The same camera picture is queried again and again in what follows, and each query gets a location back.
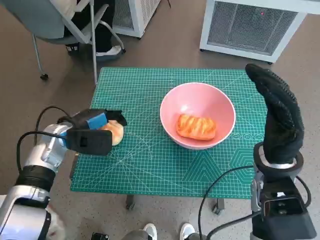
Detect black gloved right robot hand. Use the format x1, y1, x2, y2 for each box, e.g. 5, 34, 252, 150
244, 63, 305, 165

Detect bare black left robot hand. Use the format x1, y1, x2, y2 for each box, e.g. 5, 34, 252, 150
71, 108, 128, 131

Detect round pale toy bun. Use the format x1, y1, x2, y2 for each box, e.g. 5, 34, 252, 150
99, 119, 125, 147

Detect pink bowl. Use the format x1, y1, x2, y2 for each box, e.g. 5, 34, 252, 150
159, 83, 237, 150

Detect striped rectangular toy bread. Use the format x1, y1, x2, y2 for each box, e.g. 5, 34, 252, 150
176, 113, 217, 142

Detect green cutting mat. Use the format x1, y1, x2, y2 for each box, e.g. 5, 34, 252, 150
69, 66, 267, 200

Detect seated person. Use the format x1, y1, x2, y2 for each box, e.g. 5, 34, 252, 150
64, 0, 126, 61

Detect table leg with caster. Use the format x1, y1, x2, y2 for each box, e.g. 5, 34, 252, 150
212, 198, 226, 216
126, 195, 137, 210

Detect large white mesh cabinet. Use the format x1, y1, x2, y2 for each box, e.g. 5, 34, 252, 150
199, 0, 320, 65

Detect small white mesh cabinet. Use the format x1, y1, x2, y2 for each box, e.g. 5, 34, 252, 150
109, 0, 162, 39

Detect person in white clothing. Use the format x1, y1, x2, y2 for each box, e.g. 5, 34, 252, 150
46, 204, 66, 240

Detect small black device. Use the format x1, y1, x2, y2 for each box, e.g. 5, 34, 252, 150
91, 231, 111, 240

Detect grey office chair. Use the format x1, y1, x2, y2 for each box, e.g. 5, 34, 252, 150
0, 0, 126, 81

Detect white shoe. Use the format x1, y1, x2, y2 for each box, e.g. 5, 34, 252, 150
143, 223, 158, 240
179, 223, 196, 240

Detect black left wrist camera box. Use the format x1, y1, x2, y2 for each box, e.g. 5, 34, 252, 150
65, 127, 113, 156

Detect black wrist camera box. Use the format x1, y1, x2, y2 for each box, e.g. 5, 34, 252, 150
251, 178, 317, 240
65, 127, 113, 156

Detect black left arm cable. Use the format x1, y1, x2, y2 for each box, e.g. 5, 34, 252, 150
16, 106, 76, 173

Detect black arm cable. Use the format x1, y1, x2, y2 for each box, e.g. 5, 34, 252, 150
207, 213, 256, 240
16, 106, 76, 173

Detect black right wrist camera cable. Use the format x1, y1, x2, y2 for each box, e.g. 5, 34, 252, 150
296, 176, 312, 208

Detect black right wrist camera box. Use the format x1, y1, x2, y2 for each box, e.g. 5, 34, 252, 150
251, 178, 317, 240

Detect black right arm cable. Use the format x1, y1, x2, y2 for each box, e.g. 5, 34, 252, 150
207, 213, 256, 240

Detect long black robot cable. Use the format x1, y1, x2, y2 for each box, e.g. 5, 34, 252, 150
198, 164, 256, 240

